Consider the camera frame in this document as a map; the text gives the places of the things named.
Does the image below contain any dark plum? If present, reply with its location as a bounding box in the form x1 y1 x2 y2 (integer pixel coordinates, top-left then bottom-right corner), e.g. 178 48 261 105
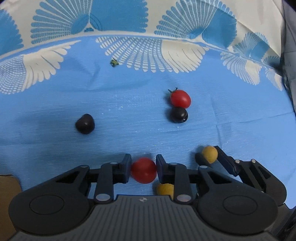
75 113 95 135
170 107 189 123

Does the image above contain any brown cardboard box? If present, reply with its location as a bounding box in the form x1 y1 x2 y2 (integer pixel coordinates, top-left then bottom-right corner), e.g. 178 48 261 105
0 175 22 241

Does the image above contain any blue white patterned cloth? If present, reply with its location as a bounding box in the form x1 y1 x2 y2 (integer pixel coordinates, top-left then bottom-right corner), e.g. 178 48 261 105
1 1 295 207

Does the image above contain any white grey crumpled cloth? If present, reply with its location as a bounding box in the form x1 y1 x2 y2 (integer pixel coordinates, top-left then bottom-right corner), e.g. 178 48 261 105
282 1 295 103

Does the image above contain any yellow round fruit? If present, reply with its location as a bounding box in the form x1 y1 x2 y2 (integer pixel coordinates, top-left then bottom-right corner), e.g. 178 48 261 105
157 183 174 200
202 146 218 164

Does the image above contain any red cherry tomato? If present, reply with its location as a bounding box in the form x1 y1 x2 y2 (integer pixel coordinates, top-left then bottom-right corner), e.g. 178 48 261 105
131 157 157 184

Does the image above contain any red tomato with stem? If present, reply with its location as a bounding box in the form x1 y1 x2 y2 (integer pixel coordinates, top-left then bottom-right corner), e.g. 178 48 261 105
168 88 191 109

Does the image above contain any small green stem piece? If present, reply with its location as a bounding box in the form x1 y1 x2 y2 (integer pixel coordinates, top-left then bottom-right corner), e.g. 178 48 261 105
110 58 119 67

